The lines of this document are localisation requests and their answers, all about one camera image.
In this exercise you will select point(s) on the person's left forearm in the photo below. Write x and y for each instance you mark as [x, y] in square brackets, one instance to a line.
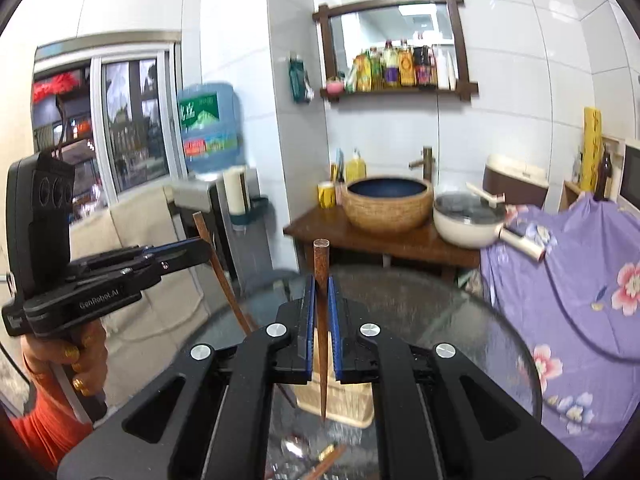
[45, 425]

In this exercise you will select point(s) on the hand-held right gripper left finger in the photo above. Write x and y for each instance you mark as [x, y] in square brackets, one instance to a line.
[311, 330]

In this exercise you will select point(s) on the cream perforated utensil holder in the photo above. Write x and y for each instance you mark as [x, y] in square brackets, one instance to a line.
[345, 405]

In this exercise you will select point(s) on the blue water jug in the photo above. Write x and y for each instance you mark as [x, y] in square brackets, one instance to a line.
[210, 125]

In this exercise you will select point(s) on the brown wooden chopstick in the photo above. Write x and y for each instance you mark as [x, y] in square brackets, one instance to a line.
[225, 280]
[317, 471]
[321, 270]

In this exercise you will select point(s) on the dark sauce bottle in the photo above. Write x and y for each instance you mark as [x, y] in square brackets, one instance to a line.
[423, 67]

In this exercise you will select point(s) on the purple floral cloth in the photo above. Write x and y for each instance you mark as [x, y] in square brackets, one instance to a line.
[575, 285]

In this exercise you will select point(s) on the yellow seasoning packet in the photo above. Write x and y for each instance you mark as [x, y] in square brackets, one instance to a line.
[361, 73]

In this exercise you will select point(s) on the woven basin sink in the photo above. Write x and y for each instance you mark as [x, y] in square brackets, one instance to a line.
[385, 215]

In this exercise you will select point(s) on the white ladle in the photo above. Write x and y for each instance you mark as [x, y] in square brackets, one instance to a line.
[482, 193]

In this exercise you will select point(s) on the red artificial flower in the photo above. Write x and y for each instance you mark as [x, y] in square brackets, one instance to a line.
[55, 85]

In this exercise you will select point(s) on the purple label bottle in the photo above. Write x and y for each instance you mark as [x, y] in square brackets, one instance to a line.
[390, 68]

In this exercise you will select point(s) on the small wooden box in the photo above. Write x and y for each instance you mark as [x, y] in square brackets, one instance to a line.
[567, 195]

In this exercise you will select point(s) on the amber sauce bottle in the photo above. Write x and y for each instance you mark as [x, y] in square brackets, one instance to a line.
[406, 68]

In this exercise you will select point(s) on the wooden framed mirror shelf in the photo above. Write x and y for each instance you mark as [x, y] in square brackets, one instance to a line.
[400, 91]

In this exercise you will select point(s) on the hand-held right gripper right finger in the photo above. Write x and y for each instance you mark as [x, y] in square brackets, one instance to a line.
[336, 330]

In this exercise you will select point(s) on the white squeeze bottle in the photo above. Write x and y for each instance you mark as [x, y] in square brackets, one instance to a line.
[443, 68]

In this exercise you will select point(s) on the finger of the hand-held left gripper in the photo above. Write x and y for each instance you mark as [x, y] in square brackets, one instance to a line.
[192, 257]
[180, 246]

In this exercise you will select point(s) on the brown glass bottle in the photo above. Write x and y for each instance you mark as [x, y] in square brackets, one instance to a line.
[602, 175]

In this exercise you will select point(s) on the yellow roll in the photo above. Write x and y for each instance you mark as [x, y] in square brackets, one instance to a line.
[591, 145]

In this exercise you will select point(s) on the brown and cream rice cooker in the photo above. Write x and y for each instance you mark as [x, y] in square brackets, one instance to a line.
[515, 185]

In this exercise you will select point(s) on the green wall packet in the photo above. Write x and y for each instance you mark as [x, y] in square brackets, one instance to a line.
[298, 80]

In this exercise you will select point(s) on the white paper cup tube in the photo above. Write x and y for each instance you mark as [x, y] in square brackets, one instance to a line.
[234, 190]

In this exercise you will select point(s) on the yellow soap pump bottle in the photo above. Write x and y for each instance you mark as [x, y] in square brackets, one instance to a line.
[356, 170]

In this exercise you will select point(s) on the grey water dispenser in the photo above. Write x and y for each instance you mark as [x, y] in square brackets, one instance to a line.
[200, 195]

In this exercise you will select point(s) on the white microwave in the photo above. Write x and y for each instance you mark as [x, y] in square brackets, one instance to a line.
[631, 170]

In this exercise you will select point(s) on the green yellow oil bottle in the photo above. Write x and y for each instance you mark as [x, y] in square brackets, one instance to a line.
[374, 71]

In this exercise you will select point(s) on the aluminium sliding window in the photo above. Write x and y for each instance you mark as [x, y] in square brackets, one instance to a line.
[125, 125]

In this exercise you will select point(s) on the round glass table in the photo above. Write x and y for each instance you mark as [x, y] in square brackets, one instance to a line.
[450, 320]

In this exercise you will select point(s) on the person's left hand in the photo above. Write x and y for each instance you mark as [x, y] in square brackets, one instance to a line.
[90, 355]

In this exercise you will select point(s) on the white pot with glass lid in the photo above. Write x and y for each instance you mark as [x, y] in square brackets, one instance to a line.
[465, 232]

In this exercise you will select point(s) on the bronze faucet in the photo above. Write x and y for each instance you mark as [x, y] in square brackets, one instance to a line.
[427, 160]

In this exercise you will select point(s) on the pink bowl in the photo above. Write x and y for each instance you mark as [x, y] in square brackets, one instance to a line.
[334, 86]

